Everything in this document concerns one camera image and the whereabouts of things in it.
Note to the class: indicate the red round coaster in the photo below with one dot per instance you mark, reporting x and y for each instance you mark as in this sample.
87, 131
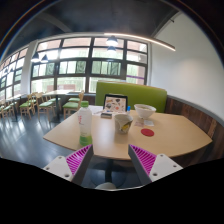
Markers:
147, 132

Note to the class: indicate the white bowl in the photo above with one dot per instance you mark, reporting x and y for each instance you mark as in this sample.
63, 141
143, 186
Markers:
144, 111

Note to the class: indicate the clear bottle, green cap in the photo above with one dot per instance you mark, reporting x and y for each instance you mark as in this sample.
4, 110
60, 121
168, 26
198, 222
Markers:
85, 123

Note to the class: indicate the framed menu stand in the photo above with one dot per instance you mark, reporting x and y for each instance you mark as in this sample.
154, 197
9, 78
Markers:
115, 103

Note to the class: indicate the hanging pendant lamp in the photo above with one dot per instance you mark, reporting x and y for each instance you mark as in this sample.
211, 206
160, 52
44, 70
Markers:
35, 58
112, 41

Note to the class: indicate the black table pedestal base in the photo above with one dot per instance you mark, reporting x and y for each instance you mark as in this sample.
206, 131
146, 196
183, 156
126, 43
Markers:
108, 171

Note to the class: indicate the long linear ceiling light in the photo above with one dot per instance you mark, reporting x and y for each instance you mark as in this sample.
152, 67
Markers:
143, 39

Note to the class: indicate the wooden chair, green seat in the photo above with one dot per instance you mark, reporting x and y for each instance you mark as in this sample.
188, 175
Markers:
44, 107
72, 105
27, 108

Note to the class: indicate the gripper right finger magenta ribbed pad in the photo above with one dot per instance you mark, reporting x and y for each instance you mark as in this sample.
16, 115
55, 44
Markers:
151, 167

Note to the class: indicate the patterned paper cup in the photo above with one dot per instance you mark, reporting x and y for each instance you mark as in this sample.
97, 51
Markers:
122, 123

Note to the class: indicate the white paper card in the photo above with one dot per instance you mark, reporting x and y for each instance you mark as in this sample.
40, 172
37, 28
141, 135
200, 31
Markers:
144, 123

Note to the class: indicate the green booth backrest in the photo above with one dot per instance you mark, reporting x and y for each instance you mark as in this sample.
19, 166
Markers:
136, 94

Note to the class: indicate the small black box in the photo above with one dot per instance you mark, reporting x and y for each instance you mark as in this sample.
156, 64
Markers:
106, 115

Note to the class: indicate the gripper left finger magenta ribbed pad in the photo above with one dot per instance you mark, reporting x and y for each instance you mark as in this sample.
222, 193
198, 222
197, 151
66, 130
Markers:
72, 167

